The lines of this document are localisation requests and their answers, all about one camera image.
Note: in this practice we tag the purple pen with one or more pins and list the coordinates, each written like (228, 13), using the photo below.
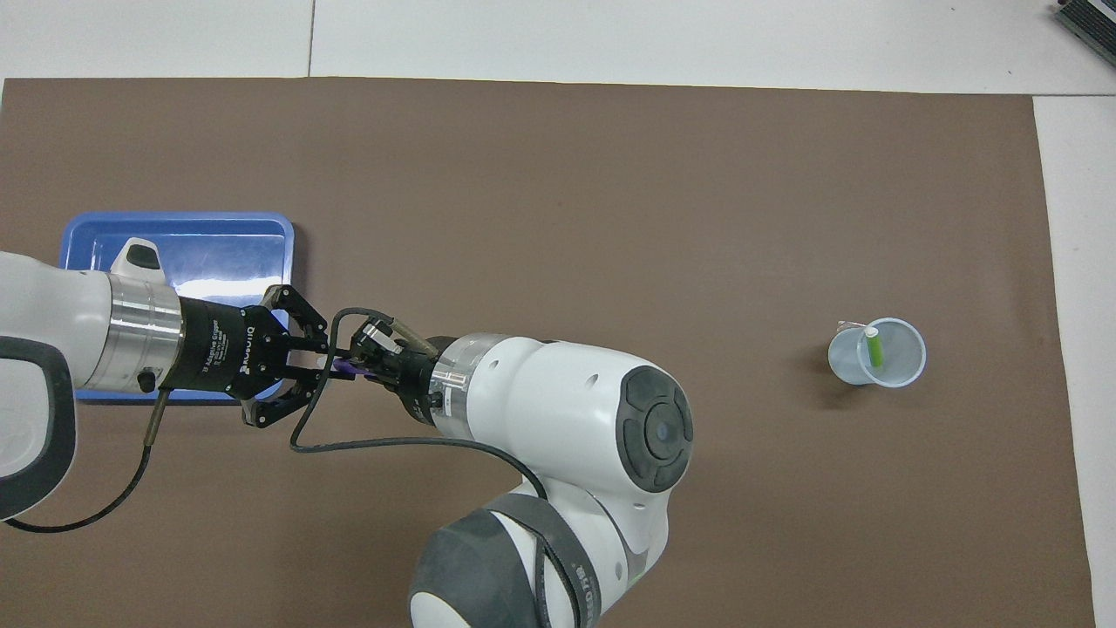
(347, 367)

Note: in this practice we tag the green pen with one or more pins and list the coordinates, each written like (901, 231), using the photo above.
(874, 349)

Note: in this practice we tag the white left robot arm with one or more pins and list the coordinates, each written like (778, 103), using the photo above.
(52, 323)

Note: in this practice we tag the translucent pale blue cup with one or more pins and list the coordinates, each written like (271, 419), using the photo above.
(902, 366)

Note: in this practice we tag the brown table mat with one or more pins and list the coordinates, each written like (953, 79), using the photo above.
(558, 218)

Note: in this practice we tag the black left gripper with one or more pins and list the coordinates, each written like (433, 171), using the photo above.
(218, 349)

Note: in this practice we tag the blue plastic tray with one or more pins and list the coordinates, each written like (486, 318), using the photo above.
(227, 253)

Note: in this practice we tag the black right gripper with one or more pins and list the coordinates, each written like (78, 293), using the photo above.
(418, 379)

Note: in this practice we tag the grey ribbed device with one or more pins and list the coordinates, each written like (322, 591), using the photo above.
(1094, 22)

